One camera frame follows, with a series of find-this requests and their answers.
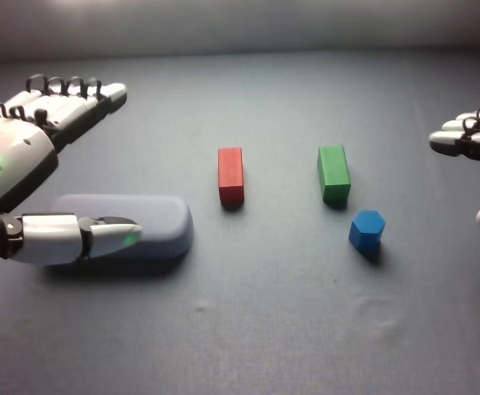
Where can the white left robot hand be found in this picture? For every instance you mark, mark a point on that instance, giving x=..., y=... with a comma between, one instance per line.
x=13, y=156

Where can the blue hexagonal wooden block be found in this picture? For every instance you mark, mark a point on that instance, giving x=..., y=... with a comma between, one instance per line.
x=366, y=232

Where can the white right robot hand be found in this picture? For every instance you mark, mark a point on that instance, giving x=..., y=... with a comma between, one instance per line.
x=478, y=142

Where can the red rectangular wooden block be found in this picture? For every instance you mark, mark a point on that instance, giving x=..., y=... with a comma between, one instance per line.
x=231, y=175

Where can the green rectangular wooden block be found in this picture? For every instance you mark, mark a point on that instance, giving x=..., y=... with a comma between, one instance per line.
x=333, y=173

